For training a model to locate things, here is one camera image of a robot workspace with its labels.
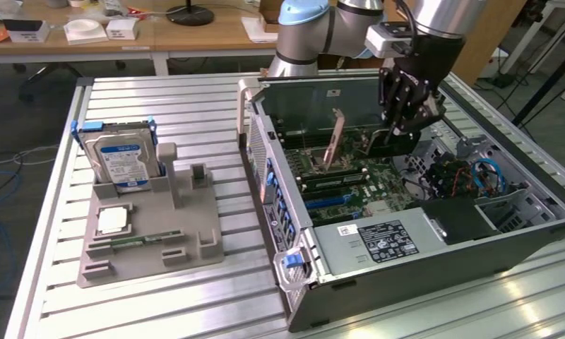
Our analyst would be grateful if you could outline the green RAM stick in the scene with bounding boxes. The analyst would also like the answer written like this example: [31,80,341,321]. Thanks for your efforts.
[107,234,165,249]

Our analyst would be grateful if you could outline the white box black lid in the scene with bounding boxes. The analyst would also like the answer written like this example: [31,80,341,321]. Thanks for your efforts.
[2,19,51,44]

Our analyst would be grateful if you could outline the gray parts rack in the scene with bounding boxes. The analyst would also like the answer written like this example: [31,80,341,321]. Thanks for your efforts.
[75,142,225,289]

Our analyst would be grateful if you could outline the wooden cabinet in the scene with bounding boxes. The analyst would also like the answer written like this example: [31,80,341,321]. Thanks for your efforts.
[380,0,532,87]

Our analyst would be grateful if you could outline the blue expansion slot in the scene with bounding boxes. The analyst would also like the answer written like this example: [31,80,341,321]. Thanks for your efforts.
[304,194,354,210]

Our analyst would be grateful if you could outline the silver chipset heatsink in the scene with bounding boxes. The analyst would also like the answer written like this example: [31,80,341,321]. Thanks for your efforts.
[362,201,393,215]

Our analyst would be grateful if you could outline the black expansion slot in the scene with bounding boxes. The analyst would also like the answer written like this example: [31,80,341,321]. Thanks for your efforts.
[302,186,361,201]

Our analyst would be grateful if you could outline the black tripod leg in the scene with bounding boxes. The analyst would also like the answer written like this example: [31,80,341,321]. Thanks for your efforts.
[512,13,565,127]

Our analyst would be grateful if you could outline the black open PC case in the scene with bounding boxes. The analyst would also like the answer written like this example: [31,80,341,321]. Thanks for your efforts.
[234,65,565,335]

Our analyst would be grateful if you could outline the white floor cable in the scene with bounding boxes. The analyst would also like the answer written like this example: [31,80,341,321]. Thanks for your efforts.
[0,143,59,167]

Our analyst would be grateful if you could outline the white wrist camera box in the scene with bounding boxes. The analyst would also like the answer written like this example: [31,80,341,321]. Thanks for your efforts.
[364,21,414,59]

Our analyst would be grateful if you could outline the gray power supply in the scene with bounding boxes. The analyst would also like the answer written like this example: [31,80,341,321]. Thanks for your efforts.
[309,206,450,282]

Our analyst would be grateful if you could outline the blue case latch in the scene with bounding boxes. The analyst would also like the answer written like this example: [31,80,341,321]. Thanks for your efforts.
[281,253,304,272]

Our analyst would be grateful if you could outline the white round holder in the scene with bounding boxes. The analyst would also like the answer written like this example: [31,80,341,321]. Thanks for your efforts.
[62,19,110,46]

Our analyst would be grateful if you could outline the black lamp base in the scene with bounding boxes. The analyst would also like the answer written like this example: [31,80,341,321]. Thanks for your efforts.
[165,0,215,26]

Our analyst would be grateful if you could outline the metal disk bay cage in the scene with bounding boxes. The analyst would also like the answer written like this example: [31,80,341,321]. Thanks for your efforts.
[404,105,461,174]

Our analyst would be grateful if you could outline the black office chair base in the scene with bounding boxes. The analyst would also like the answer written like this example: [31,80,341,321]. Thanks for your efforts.
[17,62,83,103]

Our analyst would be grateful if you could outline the brown cardboard box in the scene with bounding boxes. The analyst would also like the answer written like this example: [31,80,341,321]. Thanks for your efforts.
[257,0,284,25]

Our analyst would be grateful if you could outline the blue wire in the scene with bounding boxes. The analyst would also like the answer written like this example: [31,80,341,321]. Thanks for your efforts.
[470,157,509,198]

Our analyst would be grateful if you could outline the black internal wire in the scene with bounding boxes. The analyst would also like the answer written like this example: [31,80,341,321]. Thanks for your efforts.
[401,168,434,199]

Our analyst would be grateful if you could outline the silver CPU chip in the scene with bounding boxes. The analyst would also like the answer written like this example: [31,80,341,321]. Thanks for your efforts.
[95,208,129,234]

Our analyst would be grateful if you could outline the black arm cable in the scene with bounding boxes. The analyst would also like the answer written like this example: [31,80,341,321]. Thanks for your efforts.
[393,0,418,54]

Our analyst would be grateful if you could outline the blue floor cable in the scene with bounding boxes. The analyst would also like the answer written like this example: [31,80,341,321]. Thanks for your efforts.
[0,155,22,301]

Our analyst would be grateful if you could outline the hard disk in blue caddy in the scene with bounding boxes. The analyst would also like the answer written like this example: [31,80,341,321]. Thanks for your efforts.
[69,118,163,194]

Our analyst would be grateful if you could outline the small white box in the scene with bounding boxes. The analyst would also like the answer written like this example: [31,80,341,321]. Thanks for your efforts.
[105,18,139,40]

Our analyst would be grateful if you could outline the white paper stack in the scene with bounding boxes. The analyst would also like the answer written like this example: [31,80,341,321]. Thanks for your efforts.
[241,16,280,44]

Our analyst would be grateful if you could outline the CPU socket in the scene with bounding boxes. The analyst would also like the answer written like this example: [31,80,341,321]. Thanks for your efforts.
[306,145,348,174]

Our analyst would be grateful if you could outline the red wire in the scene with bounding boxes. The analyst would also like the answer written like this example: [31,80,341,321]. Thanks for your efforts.
[453,166,468,197]

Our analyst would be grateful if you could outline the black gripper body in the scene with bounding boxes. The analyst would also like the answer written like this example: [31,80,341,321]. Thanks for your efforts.
[393,30,468,97]

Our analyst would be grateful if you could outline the wooden desk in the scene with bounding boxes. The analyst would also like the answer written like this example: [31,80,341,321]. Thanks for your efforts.
[0,0,412,77]

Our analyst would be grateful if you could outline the white floor unit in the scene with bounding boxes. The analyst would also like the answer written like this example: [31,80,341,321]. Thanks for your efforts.
[480,47,509,81]

